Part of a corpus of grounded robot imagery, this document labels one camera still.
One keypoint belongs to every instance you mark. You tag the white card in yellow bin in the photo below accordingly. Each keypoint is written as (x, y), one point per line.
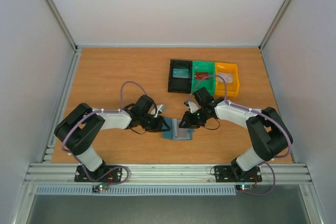
(228, 77)

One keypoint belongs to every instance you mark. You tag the grey slotted cable duct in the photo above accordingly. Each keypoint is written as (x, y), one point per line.
(138, 190)

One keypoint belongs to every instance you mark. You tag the aluminium front rail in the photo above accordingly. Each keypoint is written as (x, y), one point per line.
(162, 174)

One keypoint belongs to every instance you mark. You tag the right small circuit board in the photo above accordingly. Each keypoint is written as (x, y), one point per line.
(244, 187)

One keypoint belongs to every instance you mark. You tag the teal blue card holder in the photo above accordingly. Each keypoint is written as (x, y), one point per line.
(176, 133)

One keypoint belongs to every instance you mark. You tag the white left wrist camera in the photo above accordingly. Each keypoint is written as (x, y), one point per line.
(160, 110)

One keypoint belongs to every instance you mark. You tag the red credit card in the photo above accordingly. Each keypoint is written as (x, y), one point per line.
(200, 75)

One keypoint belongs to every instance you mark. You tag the yellow storage bin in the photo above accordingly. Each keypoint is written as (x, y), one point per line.
(229, 72)

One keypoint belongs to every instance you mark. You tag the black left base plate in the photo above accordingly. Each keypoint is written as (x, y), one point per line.
(104, 174)

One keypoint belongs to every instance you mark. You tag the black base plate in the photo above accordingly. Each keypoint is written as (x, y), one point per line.
(226, 174)
(104, 174)

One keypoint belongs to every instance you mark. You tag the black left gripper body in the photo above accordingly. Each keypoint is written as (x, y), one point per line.
(151, 126)

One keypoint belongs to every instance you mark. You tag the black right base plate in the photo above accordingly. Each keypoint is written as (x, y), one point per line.
(226, 174)

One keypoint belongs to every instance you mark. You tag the small circuit board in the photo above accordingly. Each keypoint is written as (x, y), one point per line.
(244, 187)
(99, 188)

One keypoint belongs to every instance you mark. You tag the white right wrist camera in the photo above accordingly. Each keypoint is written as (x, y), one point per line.
(192, 106)

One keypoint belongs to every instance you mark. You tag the left small circuit board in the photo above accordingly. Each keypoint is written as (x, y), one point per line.
(99, 188)

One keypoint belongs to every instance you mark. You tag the black storage bin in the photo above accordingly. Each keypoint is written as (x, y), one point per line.
(178, 85)

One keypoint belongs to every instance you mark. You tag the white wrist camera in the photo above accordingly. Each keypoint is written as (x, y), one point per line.
(160, 110)
(192, 106)

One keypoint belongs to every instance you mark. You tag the green storage bin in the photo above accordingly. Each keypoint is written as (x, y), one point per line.
(209, 82)

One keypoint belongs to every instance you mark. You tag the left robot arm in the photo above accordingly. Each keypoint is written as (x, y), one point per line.
(80, 128)

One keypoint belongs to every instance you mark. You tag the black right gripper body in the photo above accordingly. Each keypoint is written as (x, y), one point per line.
(189, 119)

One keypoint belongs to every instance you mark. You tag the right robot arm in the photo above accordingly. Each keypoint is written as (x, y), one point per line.
(268, 134)

